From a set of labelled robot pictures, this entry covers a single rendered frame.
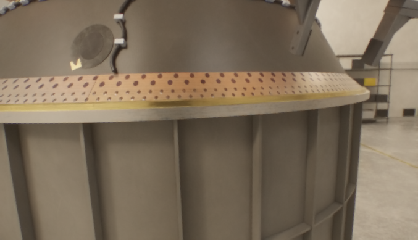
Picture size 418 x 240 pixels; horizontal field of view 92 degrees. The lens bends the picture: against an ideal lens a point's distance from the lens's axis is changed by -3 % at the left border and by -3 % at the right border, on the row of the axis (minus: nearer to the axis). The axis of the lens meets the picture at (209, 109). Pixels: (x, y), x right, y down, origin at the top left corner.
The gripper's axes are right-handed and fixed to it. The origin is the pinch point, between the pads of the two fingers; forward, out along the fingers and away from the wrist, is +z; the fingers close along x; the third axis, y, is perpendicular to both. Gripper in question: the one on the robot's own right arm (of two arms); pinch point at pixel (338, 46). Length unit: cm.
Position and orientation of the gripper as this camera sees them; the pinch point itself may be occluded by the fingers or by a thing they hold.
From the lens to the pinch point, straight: 40.3
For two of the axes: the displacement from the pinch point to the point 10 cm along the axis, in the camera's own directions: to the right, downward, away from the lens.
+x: 9.9, 0.9, 1.2
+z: -1.4, 8.6, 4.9
